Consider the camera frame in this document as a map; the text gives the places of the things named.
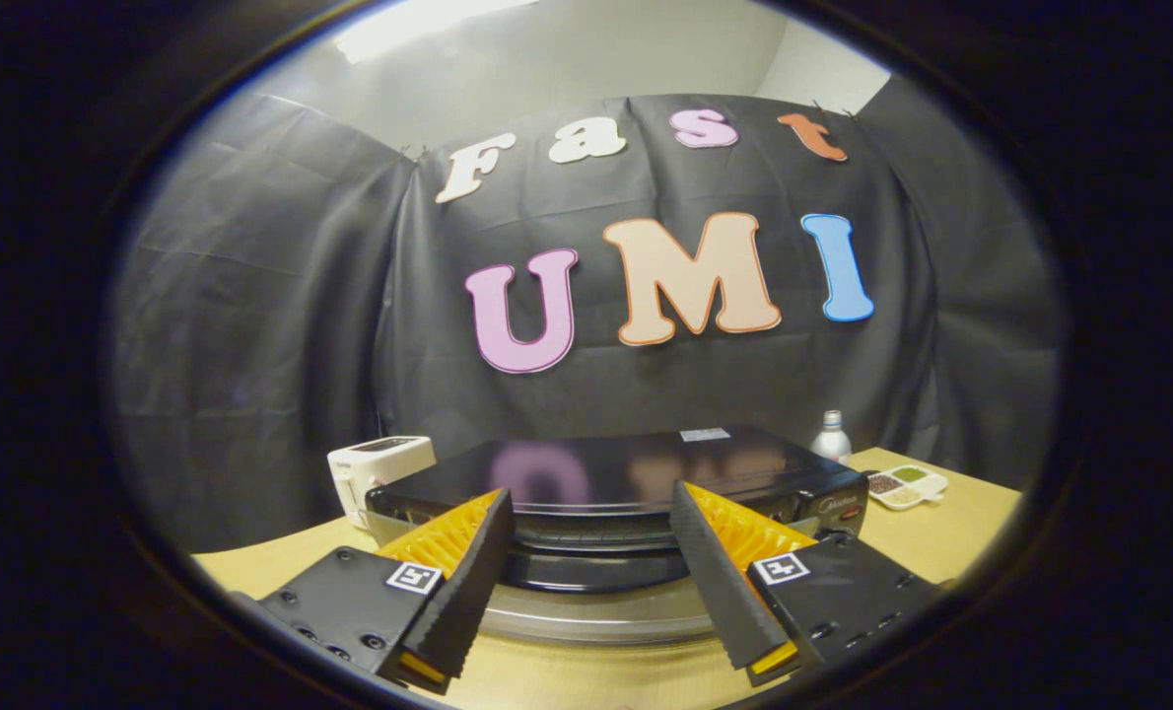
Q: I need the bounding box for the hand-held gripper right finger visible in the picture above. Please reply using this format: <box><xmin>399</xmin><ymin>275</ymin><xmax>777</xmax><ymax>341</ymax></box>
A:
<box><xmin>670</xmin><ymin>480</ymin><xmax>947</xmax><ymax>689</ymax></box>

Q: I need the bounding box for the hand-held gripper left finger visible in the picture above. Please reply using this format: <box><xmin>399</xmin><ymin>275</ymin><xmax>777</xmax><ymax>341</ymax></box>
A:
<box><xmin>230</xmin><ymin>488</ymin><xmax>516</xmax><ymax>697</ymax></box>

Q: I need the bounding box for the black toaster oven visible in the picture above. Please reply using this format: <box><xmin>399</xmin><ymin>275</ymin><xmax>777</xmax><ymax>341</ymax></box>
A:
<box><xmin>365</xmin><ymin>424</ymin><xmax>870</xmax><ymax>647</ymax></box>

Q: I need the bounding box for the white pop-up toaster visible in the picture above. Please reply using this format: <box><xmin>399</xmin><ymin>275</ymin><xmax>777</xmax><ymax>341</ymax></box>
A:
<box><xmin>327</xmin><ymin>436</ymin><xmax>438</xmax><ymax>531</ymax></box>

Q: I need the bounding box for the silver bottle with red label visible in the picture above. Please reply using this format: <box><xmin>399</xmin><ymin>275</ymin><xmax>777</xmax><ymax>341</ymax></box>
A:
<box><xmin>809</xmin><ymin>410</ymin><xmax>853</xmax><ymax>466</ymax></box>

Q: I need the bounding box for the white divided condiment dish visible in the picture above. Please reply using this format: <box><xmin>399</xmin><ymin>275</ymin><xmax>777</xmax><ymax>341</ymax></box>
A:
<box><xmin>867</xmin><ymin>464</ymin><xmax>948</xmax><ymax>511</ymax></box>

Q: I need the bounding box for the black backdrop cloth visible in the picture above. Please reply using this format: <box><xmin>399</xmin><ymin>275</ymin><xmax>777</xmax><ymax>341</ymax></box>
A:
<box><xmin>108</xmin><ymin>74</ymin><xmax>1066</xmax><ymax>553</ymax></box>

